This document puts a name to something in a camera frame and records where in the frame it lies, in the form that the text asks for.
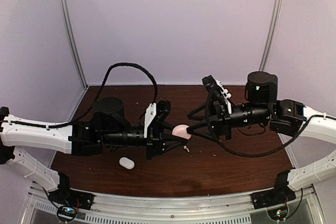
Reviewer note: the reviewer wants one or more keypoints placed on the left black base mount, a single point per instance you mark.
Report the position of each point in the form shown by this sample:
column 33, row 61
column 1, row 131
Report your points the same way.
column 67, row 196

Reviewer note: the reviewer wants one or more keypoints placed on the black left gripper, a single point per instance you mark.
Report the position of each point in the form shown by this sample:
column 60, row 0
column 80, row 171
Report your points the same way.
column 156, row 140

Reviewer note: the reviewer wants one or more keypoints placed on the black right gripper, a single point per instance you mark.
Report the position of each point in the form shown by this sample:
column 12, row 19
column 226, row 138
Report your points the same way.
column 220, row 120

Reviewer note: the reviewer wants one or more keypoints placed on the aluminium front frame rail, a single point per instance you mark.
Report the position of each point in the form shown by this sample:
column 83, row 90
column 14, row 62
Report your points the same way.
column 231, row 208

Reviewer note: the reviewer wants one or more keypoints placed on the white oval charging case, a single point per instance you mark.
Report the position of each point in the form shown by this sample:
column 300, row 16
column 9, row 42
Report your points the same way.
column 126, row 163

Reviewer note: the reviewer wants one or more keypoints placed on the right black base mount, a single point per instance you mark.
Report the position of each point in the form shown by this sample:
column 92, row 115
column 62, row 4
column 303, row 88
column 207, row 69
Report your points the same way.
column 279, row 194

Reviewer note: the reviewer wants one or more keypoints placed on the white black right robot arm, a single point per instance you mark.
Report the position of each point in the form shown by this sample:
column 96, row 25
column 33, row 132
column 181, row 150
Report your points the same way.
column 287, row 117

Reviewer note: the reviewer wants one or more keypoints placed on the pink earbud charging case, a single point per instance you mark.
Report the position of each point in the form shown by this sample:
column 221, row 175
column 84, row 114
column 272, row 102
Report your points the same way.
column 181, row 131

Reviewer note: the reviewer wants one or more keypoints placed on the left aluminium corner post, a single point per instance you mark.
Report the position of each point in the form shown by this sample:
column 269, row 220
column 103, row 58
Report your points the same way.
column 72, row 43

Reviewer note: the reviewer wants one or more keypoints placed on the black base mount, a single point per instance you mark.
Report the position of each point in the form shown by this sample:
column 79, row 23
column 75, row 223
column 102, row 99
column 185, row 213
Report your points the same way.
column 279, row 194
column 67, row 196

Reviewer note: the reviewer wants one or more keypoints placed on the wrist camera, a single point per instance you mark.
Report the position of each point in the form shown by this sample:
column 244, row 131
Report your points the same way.
column 220, row 93
column 157, row 112

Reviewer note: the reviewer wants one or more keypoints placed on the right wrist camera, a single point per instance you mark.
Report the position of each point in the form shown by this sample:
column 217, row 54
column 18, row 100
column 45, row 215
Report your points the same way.
column 220, row 93

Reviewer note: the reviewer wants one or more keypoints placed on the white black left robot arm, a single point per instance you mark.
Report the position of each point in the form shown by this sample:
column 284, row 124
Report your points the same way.
column 107, row 127

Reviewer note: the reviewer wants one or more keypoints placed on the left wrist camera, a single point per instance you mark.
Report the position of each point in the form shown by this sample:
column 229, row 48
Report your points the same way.
column 157, row 112

